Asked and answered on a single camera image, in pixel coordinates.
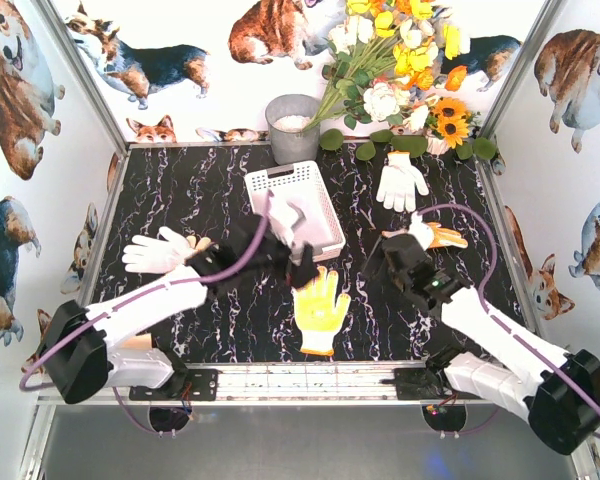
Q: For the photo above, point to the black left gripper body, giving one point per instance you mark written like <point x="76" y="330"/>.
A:
<point x="290" y="260"/>

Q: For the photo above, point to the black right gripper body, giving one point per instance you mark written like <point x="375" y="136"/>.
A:
<point x="391" y="248"/>

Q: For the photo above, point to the yellow palm glove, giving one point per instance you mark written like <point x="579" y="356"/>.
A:
<point x="319" y="312"/>

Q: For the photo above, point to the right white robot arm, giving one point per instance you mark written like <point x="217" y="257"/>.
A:
<point x="557" y="393"/>

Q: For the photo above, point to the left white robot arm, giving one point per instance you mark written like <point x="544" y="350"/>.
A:
<point x="85" y="348"/>

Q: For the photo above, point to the white perforated storage basket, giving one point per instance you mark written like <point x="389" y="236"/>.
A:
<point x="302" y="185"/>

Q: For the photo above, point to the white glove by flowers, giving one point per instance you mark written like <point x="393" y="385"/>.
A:
<point x="399" y="183"/>

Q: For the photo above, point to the grey metal bucket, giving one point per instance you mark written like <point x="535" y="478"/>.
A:
<point x="292" y="135"/>

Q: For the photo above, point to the white knit glove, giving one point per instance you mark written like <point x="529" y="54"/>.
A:
<point x="158" y="255"/>

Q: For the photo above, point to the artificial flower bouquet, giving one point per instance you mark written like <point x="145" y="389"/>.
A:
<point x="400" y="63"/>

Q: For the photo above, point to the aluminium front rail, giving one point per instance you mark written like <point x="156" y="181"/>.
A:
<point x="313" y="384"/>

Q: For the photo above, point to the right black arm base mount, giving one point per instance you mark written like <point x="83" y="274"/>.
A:
<point x="427" y="382"/>

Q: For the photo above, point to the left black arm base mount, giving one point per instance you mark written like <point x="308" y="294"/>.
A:
<point x="185" y="383"/>

